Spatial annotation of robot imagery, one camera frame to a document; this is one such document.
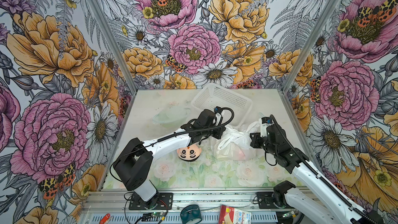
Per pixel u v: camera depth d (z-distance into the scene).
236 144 0.80
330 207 0.44
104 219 0.70
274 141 0.60
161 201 0.73
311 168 0.50
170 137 0.54
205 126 0.66
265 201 0.74
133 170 0.44
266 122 0.70
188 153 0.81
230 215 0.68
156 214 0.71
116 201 0.76
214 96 1.15
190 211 0.64
